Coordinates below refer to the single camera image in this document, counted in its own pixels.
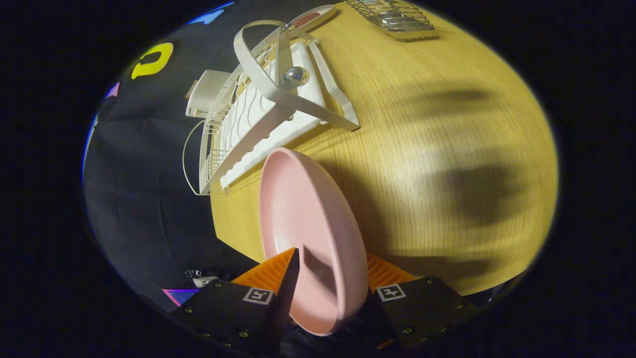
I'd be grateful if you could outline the pink plate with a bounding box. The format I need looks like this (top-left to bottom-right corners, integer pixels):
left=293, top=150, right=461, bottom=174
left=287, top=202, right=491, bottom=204
left=259, top=147, right=369, bottom=337

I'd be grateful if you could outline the black backdrop cloth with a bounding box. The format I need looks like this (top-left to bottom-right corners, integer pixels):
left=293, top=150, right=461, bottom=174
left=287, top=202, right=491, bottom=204
left=82, top=0, right=279, bottom=314

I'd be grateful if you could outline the white toaster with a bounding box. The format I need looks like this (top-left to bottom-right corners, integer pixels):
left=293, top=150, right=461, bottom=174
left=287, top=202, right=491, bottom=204
left=185, top=70, right=233, bottom=119

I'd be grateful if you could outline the white drip tray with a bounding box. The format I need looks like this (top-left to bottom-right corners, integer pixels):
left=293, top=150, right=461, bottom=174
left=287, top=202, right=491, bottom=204
left=219, top=41, right=331, bottom=189

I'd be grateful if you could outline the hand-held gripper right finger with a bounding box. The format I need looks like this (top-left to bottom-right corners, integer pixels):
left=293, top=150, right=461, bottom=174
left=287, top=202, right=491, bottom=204
left=367, top=252, right=480, bottom=350

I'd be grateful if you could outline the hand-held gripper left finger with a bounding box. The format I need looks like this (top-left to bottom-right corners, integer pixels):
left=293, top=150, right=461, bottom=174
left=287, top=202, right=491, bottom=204
left=169, top=247, right=301, bottom=355

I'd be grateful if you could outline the beige plate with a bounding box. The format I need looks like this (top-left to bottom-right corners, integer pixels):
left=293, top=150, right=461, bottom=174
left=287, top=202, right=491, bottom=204
left=288, top=5, right=338, bottom=30

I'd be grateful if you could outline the white wire dish rack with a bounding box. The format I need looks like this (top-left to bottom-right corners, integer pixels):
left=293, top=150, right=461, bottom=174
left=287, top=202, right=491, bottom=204
left=182, top=20, right=360, bottom=195

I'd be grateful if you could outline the metal wire basket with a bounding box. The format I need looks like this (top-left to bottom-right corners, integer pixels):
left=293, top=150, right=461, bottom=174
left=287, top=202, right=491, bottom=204
left=343, top=0, right=438, bottom=33

